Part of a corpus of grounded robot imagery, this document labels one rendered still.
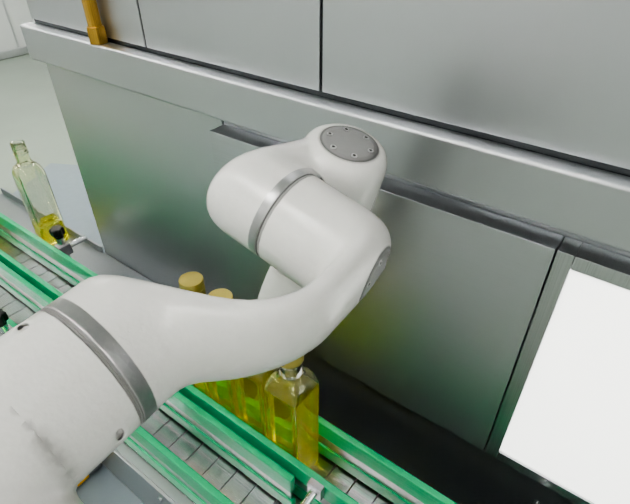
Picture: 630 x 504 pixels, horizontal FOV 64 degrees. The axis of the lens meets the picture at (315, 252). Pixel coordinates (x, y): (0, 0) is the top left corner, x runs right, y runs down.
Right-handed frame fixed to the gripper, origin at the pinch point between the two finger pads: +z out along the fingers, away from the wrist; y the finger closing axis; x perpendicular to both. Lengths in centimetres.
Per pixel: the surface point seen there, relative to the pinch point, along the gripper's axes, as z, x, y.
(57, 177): 75, -125, -40
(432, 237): -15.5, 7.6, -12.0
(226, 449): 25.4, -1.7, 5.9
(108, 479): 47, -18, 16
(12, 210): 54, -96, -12
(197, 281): 3.3, -15.7, -0.2
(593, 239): -24.6, 20.4, -12.8
